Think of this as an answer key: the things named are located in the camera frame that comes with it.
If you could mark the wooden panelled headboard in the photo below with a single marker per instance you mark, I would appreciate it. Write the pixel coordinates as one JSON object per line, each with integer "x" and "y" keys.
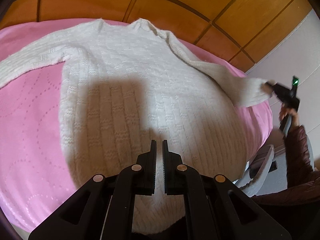
{"x": 241, "y": 32}

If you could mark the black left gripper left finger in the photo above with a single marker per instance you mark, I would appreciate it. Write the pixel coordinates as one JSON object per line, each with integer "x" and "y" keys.
{"x": 103, "y": 207}

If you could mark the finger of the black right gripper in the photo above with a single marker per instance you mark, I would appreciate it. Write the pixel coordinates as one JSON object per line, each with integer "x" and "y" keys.
{"x": 267, "y": 87}

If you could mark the dark red jacket sleeve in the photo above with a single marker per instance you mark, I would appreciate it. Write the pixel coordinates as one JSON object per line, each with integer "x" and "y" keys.
{"x": 302, "y": 180}

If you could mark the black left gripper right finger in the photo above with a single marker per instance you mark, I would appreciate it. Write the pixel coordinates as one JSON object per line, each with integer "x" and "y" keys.
{"x": 214, "y": 207}

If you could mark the grey slipper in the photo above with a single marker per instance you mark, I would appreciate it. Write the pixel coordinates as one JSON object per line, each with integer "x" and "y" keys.
{"x": 254, "y": 176}

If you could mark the person's right hand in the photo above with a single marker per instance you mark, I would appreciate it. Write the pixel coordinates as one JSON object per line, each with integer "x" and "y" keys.
{"x": 289, "y": 118}

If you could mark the white knitted sweater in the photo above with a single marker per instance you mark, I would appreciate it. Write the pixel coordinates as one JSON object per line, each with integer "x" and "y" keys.
{"x": 140, "y": 99}

